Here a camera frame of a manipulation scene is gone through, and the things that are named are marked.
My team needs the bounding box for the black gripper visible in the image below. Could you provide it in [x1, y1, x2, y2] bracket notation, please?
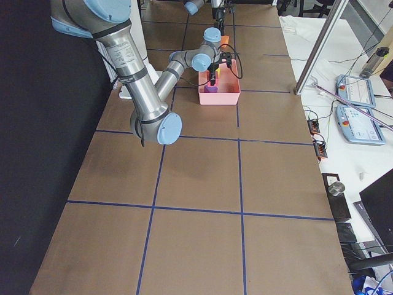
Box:
[210, 57, 222, 85]
[213, 7, 225, 34]

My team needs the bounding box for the purple foam block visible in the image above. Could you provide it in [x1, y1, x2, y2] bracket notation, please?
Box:
[204, 85, 218, 93]

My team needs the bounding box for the orange foam block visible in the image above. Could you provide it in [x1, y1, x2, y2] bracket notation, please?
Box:
[220, 35, 229, 49]

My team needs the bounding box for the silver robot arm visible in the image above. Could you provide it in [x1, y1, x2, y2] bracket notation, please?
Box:
[50, 1, 221, 145]
[182, 0, 226, 36]

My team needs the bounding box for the pink plastic bin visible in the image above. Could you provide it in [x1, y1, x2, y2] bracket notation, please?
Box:
[198, 59, 241, 105]

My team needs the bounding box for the upper orange power strip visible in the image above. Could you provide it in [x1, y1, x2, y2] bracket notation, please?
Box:
[307, 119, 320, 135]

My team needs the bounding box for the orange power strip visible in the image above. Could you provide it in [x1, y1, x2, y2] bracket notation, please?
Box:
[313, 139, 328, 160]
[307, 119, 320, 135]

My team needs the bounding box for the lower orange power strip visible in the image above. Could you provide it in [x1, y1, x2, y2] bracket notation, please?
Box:
[313, 139, 328, 160]

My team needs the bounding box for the upper teach pendant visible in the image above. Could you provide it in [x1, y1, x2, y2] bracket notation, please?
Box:
[336, 74, 376, 108]

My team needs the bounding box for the teach pendant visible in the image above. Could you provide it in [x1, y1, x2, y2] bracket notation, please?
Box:
[336, 74, 376, 108]
[336, 104, 386, 146]

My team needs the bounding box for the lower teach pendant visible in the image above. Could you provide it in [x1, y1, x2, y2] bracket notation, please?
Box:
[336, 104, 386, 146]

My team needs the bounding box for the grey water bottle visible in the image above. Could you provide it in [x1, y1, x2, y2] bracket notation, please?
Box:
[359, 46, 389, 79]

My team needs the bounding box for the silver metal cylinder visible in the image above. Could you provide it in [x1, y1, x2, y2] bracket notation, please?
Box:
[328, 181, 345, 197]

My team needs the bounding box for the black box on table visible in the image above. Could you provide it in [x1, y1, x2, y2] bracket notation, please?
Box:
[322, 173, 351, 222]

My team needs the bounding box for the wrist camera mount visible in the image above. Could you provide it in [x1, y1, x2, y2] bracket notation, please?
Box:
[220, 52, 232, 69]
[222, 2, 236, 14]

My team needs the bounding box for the black camera cable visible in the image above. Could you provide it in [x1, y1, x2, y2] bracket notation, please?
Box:
[218, 43, 244, 79]

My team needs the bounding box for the white pedestal column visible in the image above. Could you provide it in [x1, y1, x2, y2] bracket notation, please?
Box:
[109, 0, 166, 101]

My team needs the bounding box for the aluminium frame post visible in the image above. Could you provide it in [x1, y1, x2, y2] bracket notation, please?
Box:
[294, 0, 349, 95]

